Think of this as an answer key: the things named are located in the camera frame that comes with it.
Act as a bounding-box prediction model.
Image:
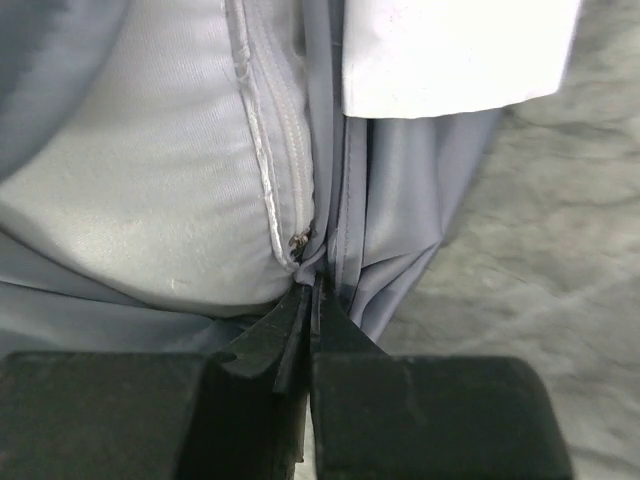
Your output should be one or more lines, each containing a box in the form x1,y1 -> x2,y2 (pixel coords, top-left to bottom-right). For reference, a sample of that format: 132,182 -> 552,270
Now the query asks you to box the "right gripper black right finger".
310,277 -> 574,480

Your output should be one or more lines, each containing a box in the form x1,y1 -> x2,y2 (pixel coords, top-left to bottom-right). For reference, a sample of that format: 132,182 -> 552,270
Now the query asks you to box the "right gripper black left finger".
1,286 -> 311,479

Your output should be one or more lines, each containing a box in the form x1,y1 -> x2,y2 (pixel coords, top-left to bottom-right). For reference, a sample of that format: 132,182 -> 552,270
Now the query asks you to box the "grey pillowcase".
1,1 -> 498,353

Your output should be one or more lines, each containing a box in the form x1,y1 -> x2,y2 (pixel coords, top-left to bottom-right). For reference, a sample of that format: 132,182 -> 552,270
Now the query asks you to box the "white pillow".
1,1 -> 314,316

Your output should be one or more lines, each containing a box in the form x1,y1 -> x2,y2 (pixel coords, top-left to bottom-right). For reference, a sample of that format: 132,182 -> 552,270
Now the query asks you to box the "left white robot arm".
342,0 -> 581,119

